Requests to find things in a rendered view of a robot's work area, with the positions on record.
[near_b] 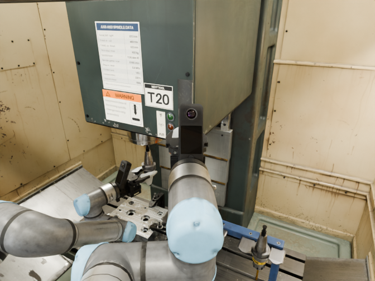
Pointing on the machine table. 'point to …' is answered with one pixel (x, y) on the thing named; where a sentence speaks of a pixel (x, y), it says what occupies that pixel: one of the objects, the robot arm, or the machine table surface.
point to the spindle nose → (142, 140)
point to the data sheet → (120, 56)
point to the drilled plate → (148, 236)
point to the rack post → (273, 272)
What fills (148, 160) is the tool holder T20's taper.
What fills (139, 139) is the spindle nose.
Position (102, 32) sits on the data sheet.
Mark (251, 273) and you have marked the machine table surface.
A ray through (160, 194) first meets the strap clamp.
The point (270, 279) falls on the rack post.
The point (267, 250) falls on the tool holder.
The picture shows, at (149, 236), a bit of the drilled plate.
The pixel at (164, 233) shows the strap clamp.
